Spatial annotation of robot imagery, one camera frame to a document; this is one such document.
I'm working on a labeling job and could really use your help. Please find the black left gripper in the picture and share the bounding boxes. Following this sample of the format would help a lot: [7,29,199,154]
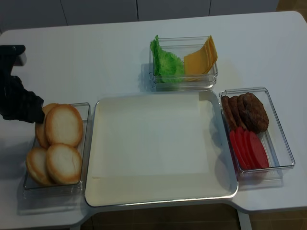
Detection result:
[0,45,45,124]

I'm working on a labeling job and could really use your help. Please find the bun half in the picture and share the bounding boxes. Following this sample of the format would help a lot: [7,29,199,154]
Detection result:
[26,147,55,186]
[46,144,82,184]
[35,103,59,149]
[45,104,83,147]

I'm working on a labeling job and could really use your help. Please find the green lettuce leaf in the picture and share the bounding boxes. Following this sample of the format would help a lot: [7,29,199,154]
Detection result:
[150,35,185,83]

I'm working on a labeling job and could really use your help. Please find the clear lettuce cheese container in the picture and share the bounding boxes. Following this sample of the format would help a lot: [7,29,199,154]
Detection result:
[149,36,218,91]

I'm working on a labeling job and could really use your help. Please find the front yellow cheese slice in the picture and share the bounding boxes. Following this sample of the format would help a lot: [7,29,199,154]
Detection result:
[184,50,212,75]

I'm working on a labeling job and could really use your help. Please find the rear yellow cheese slices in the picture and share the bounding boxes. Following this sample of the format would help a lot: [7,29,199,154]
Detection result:
[201,36,218,73]

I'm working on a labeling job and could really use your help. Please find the clear bun container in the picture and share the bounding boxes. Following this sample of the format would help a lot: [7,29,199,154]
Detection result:
[23,103,93,199]

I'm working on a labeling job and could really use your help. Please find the white paper liner sheet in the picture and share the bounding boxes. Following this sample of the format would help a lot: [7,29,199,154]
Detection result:
[92,93,212,178]

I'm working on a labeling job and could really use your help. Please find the white serving tray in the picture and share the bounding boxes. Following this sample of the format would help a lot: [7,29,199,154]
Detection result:
[85,90,238,207]

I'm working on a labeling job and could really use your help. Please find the rear brown meat patty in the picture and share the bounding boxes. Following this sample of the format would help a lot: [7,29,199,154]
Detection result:
[221,96,237,131]

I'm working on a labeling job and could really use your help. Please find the brown meat patty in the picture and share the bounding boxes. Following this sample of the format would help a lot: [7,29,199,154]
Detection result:
[243,92,269,134]
[221,96,237,131]
[237,95,252,131]
[229,96,246,130]

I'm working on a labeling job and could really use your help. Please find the rear red tomato slice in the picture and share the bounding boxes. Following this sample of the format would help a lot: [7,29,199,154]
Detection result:
[230,130,246,170]

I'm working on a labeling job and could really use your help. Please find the red tomato slice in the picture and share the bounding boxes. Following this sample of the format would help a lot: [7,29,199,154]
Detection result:
[247,132,269,168]
[230,130,246,170]
[235,126,251,169]
[243,130,256,169]

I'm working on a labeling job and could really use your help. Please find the front brown meat patty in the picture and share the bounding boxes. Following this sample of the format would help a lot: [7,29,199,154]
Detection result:
[243,92,269,134]

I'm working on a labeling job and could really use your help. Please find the front red tomato slice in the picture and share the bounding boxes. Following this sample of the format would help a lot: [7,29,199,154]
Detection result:
[247,132,269,168]

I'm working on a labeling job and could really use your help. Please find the clear patty tomato container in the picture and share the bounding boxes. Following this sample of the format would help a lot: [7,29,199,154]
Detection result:
[219,87,295,181]

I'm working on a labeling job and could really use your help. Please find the white right table leg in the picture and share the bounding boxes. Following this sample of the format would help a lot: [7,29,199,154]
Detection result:
[237,210,252,230]

